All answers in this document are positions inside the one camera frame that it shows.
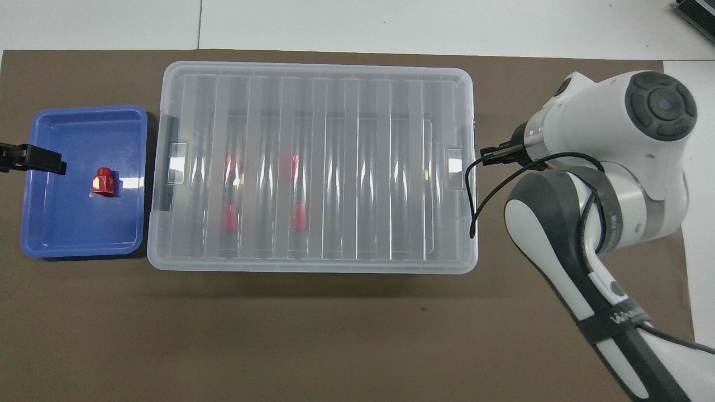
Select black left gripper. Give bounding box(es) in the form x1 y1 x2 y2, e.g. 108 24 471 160
0 143 68 175

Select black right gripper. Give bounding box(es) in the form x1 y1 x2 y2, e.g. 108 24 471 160
482 123 531 166

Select clear ribbed plastic lid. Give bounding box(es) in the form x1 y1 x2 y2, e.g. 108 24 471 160
146 60 479 274

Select blue plastic tray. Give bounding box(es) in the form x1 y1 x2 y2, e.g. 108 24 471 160
21 105 149 260

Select black box latch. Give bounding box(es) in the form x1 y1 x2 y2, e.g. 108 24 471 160
161 114 180 212

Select clear plastic storage box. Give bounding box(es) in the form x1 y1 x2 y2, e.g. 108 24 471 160
150 64 476 272

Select brown table mat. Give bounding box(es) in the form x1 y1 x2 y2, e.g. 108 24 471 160
0 49 696 402

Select dark grey ribbed device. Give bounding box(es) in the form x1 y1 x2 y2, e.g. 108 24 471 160
673 0 715 30

